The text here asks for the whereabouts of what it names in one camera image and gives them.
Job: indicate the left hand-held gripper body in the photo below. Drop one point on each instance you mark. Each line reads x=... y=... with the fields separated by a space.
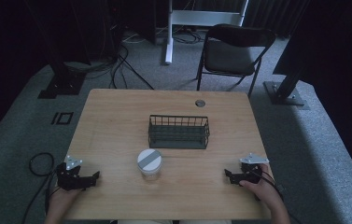
x=67 y=179

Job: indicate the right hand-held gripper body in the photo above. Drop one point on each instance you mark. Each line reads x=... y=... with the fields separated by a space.
x=250 y=169

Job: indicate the clear jar with white lid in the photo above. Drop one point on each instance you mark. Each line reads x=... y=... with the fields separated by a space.
x=149 y=163

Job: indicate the person's left hand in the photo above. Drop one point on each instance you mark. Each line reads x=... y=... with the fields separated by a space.
x=61 y=199

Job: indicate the person's right hand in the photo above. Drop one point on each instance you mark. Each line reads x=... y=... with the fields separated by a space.
x=264 y=189

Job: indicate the round grey table grommet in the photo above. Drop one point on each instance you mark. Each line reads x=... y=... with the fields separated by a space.
x=200 y=103

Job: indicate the black metal stand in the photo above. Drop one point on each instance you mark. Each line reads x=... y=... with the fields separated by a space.
x=288 y=84
x=64 y=77

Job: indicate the black folding chair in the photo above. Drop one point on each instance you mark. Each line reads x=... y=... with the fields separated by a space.
x=232 y=56

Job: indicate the white desk frame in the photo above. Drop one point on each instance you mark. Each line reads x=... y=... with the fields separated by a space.
x=195 y=18

